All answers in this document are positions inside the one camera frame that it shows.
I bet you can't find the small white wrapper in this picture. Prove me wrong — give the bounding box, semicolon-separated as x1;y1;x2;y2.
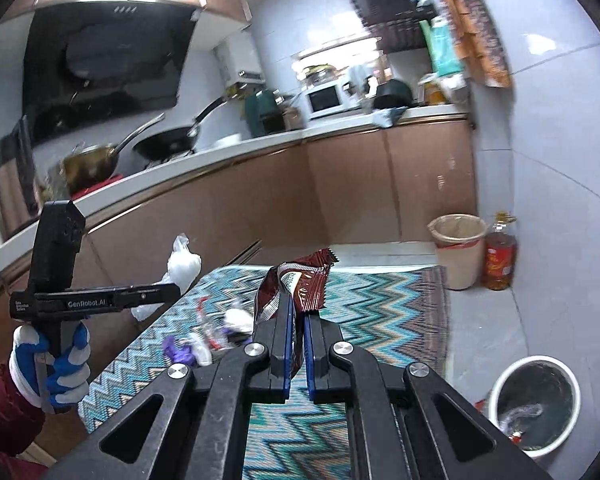
190;332;214;365

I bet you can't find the brown kitchen base cabinet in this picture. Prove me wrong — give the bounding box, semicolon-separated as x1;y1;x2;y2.
0;120;477;366

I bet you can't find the black range hood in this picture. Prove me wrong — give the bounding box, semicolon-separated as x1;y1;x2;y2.
2;0;253;146

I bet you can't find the black cooking pot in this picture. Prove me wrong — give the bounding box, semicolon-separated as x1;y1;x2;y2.
374;79;413;110

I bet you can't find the person's left forearm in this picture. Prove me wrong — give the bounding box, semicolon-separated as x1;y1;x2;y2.
0;360;48;471

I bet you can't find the cooking oil bottle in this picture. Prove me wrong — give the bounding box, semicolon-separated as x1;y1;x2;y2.
482;211;518;291

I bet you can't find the zigzag patterned table cloth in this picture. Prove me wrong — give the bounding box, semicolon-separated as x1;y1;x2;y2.
77;265;451;480

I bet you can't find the blue dish cloth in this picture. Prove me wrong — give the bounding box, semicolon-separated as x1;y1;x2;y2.
375;107;409;129

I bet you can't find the purple wrapper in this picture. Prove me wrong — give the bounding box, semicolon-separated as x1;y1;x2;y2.
162;337;197;364

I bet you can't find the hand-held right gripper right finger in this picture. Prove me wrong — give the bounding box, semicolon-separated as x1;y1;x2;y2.
303;311;556;480

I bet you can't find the white plastic bag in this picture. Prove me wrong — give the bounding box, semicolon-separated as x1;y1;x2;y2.
130;232;202;323

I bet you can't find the red cloth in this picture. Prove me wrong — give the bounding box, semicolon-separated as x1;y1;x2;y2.
70;175;126;199

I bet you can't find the yellow bottle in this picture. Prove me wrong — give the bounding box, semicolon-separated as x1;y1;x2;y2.
417;74;443;106

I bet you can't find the white microwave oven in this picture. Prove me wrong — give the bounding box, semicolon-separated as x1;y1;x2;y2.
305;82;343;119

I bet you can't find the brown snack wrapper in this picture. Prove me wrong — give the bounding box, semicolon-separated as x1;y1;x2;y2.
252;249;338;378

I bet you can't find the brass coloured wok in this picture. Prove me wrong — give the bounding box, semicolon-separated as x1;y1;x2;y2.
62;112;166;196

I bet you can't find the white round trash bin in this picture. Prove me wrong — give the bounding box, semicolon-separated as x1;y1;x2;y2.
487;355;581;458

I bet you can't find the black frying pan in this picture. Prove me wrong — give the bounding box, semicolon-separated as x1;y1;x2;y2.
132;95;231;161

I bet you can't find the person's left hand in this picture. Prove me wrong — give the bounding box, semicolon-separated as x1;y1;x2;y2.
9;321;92;415

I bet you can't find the white water heater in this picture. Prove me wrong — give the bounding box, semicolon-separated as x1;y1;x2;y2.
217;30;266;86

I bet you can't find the clear plastic wrapper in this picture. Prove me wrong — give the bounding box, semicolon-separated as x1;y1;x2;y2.
197;297;231;351

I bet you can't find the beige trash bin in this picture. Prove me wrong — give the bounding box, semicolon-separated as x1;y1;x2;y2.
427;214;488;291

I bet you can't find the orange patterned hanging cloth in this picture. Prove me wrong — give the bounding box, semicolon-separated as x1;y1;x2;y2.
422;0;511;88

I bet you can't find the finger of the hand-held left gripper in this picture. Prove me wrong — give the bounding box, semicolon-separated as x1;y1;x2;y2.
115;282;181;312

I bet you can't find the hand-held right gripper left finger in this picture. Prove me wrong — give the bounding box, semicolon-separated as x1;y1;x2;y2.
40;287;301;480

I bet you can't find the white crumpled tissue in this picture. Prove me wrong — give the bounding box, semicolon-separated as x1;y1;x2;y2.
223;308;254;334

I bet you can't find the dark green kitchen appliance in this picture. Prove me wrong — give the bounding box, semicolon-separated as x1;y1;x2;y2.
245;89;286;136

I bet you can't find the green plastic bag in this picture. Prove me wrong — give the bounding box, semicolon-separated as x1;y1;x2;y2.
420;16;463;76

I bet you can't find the crumpled white bag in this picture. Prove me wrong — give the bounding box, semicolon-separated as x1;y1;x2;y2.
442;75;469;104

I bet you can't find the black wall spice rack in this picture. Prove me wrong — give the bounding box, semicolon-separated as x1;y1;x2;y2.
337;0;438;53

